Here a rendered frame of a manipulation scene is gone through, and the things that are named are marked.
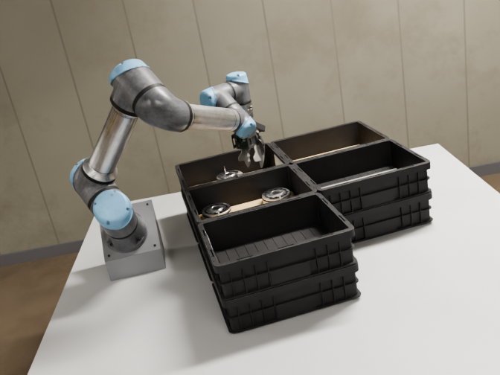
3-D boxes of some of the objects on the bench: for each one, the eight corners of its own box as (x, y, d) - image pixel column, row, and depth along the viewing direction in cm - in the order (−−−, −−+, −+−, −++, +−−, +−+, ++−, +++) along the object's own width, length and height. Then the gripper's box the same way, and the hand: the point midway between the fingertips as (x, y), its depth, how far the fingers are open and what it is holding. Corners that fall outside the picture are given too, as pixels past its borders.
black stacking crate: (327, 254, 195) (323, 222, 191) (299, 219, 222) (295, 190, 218) (435, 223, 201) (434, 191, 197) (395, 193, 229) (393, 165, 224)
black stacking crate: (230, 338, 161) (222, 303, 157) (211, 286, 189) (204, 254, 184) (364, 299, 168) (360, 263, 163) (327, 254, 195) (322, 222, 190)
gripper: (222, 119, 212) (232, 172, 220) (250, 119, 205) (260, 175, 213) (234, 111, 218) (245, 164, 226) (262, 111, 212) (271, 166, 220)
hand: (255, 163), depth 221 cm, fingers open, 5 cm apart
